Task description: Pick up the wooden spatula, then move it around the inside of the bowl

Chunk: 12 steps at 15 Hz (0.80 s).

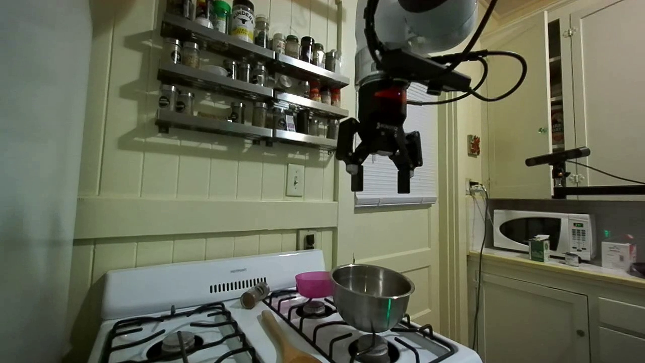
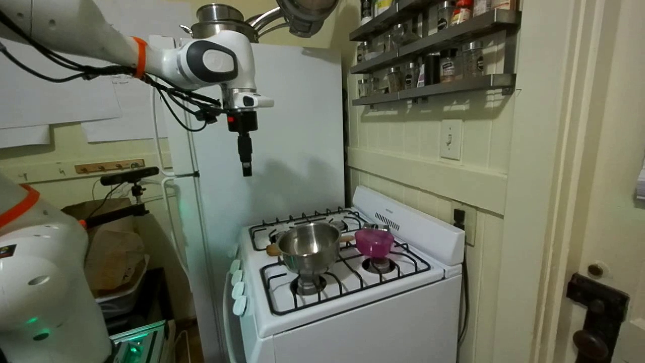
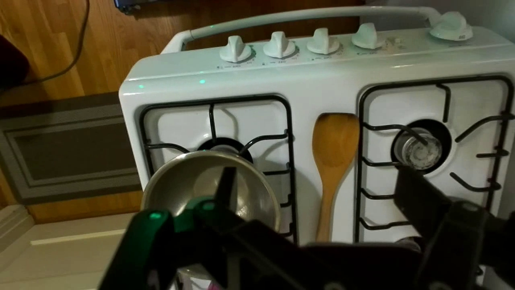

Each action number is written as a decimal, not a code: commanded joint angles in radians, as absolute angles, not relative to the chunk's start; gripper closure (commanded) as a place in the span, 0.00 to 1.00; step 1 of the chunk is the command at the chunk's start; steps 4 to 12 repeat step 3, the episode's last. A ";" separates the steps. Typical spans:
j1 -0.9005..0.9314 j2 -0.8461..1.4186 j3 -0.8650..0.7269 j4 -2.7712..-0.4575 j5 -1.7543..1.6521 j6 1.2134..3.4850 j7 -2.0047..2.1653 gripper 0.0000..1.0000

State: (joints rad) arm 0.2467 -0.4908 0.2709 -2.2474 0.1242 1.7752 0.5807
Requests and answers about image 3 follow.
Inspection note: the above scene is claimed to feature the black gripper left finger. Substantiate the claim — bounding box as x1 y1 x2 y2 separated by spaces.
98 166 307 290

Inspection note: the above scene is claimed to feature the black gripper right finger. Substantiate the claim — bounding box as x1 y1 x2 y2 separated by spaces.
394 166 515 290

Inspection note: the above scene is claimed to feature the wooden spatula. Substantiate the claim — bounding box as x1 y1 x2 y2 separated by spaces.
312 112 360 243

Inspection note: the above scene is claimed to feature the stainless steel bowl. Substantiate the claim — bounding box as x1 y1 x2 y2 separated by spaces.
140 150 281 233

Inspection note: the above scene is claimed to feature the black stove grate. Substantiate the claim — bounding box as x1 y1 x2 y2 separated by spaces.
352 74 515 246
138 95 298 243

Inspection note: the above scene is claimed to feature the grey floor mat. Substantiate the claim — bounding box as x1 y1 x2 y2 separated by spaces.
0 92 143 206

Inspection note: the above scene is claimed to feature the white gas stove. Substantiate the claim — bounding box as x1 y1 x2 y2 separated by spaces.
117 5 515 254

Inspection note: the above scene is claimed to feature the white stove knob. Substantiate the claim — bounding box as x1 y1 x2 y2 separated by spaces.
217 34 254 64
306 27 343 56
351 21 386 51
428 9 475 43
262 29 298 61

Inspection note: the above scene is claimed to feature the black floor cable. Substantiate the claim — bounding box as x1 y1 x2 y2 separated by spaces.
22 0 93 85

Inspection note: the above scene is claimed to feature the white oven door handle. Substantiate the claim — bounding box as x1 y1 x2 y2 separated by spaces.
159 5 442 54

